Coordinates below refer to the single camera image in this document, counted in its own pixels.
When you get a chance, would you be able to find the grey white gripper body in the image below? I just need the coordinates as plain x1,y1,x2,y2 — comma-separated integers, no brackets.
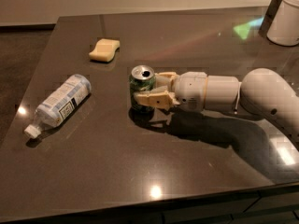
174,72,207,112

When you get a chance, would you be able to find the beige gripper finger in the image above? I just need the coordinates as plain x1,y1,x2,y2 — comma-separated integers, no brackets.
134,86,180,110
155,72,178,89

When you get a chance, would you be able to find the green soda can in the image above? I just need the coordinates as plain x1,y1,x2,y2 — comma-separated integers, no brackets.
129,65,155,113

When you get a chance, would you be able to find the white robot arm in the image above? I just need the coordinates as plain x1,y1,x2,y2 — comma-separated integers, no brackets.
130,65,299,146

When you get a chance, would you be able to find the yellow sponge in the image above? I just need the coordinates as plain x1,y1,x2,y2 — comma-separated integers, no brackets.
89,38,120,63

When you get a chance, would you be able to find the clear plastic water bottle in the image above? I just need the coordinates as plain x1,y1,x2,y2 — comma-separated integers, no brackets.
24,74,92,139

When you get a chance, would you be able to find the white cylindrical canister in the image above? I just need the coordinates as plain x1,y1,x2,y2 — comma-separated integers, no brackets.
267,0,299,46

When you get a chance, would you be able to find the black flat panel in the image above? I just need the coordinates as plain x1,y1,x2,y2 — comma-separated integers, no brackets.
259,0,283,38

